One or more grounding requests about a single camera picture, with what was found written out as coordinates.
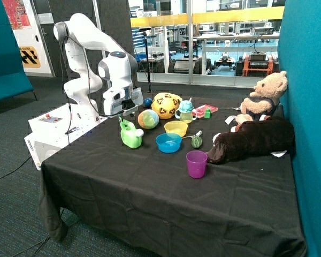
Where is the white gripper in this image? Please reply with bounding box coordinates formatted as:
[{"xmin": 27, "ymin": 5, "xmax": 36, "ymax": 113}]
[{"xmin": 103, "ymin": 86, "xmax": 143, "ymax": 123}]

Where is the green toy watering can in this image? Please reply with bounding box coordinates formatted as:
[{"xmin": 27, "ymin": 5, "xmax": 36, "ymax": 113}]
[{"xmin": 120, "ymin": 119, "xmax": 144, "ymax": 149}]

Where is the pastel multicolour soft ball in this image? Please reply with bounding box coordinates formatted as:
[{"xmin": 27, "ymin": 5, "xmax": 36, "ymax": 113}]
[{"xmin": 137, "ymin": 109, "xmax": 159, "ymax": 129}]

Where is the small blue ball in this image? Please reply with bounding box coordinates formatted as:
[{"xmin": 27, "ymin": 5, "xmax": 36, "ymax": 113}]
[{"xmin": 143, "ymin": 97, "xmax": 152, "ymax": 108}]

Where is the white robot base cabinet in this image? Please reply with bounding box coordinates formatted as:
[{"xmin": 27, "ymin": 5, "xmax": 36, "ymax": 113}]
[{"xmin": 24, "ymin": 104, "xmax": 106, "ymax": 170}]

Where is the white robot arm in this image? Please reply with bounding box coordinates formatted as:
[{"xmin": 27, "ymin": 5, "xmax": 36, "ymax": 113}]
[{"xmin": 53, "ymin": 13, "xmax": 143, "ymax": 121}]

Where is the large yellow black ball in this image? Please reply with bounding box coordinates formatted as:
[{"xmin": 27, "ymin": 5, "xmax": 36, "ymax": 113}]
[{"xmin": 151, "ymin": 93, "xmax": 182, "ymax": 119}]

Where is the blue plastic bowl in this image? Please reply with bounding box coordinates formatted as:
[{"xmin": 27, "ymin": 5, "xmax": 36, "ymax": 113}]
[{"xmin": 156, "ymin": 133, "xmax": 182, "ymax": 153}]

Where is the yellow plastic bowl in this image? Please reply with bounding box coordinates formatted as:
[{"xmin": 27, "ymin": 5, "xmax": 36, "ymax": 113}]
[{"xmin": 164, "ymin": 120, "xmax": 188, "ymax": 137}]

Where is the teal lid sippy cup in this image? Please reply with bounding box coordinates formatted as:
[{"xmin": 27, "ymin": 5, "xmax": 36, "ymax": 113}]
[{"xmin": 175, "ymin": 98, "xmax": 197, "ymax": 124}]

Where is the black tablecloth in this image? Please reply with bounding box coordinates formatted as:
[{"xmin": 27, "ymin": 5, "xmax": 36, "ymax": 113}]
[{"xmin": 37, "ymin": 92, "xmax": 308, "ymax": 257}]

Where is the red pink book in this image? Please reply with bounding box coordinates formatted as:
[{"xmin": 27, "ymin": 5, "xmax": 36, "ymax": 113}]
[{"xmin": 192, "ymin": 104, "xmax": 218, "ymax": 118}]

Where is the green toy vegetable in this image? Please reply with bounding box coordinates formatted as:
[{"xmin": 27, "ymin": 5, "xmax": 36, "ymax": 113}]
[{"xmin": 191, "ymin": 135, "xmax": 203, "ymax": 149}]

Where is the silver spoon near bowls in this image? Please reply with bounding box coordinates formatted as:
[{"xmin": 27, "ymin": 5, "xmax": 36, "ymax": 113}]
[{"xmin": 182, "ymin": 131, "xmax": 203, "ymax": 139}]

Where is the green toy block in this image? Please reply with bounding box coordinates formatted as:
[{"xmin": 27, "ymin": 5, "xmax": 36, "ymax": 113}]
[{"xmin": 204, "ymin": 108, "xmax": 211, "ymax": 119}]

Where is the purple plastic cup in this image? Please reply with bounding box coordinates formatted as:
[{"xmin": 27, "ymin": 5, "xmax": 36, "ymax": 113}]
[{"xmin": 186, "ymin": 150, "xmax": 208, "ymax": 179}]

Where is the black tripod stand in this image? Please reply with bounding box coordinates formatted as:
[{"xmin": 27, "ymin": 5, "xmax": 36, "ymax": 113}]
[{"xmin": 139, "ymin": 26, "xmax": 153, "ymax": 93}]

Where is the silver spoon near bear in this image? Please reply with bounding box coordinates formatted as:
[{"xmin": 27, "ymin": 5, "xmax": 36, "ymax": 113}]
[{"xmin": 218, "ymin": 107, "xmax": 241, "ymax": 111}]

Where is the yellow black sign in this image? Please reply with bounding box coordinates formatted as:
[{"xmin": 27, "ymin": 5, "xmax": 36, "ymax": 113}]
[{"xmin": 19, "ymin": 46, "xmax": 41, "ymax": 69}]

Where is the teal sofa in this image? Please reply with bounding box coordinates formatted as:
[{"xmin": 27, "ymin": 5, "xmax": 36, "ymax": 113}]
[{"xmin": 0, "ymin": 1, "xmax": 34, "ymax": 101}]

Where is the dark brown plush dog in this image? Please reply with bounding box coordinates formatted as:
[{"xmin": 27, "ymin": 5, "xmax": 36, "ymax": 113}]
[{"xmin": 207, "ymin": 116, "xmax": 295, "ymax": 164}]

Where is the beige teddy bear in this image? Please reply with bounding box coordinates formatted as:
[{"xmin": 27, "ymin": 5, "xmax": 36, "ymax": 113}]
[{"xmin": 235, "ymin": 71, "xmax": 288, "ymax": 125}]

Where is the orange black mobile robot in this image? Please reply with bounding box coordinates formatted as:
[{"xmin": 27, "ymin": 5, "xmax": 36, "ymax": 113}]
[{"xmin": 235, "ymin": 51, "xmax": 280, "ymax": 78}]

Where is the white lab table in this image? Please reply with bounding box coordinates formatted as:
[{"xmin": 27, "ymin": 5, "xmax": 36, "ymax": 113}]
[{"xmin": 197, "ymin": 31, "xmax": 280, "ymax": 76}]

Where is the teal partition panel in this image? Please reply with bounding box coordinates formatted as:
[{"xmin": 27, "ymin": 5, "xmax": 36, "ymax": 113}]
[{"xmin": 278, "ymin": 1, "xmax": 321, "ymax": 256}]

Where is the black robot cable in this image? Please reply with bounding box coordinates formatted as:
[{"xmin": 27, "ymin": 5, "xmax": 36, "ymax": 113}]
[{"xmin": 59, "ymin": 29, "xmax": 124, "ymax": 145}]

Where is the black floor cable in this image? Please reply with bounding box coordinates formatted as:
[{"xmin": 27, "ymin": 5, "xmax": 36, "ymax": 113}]
[{"xmin": 0, "ymin": 156, "xmax": 33, "ymax": 185}]

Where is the red wall poster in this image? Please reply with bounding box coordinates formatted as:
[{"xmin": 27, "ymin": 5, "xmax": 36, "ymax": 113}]
[{"xmin": 2, "ymin": 0, "xmax": 31, "ymax": 30}]

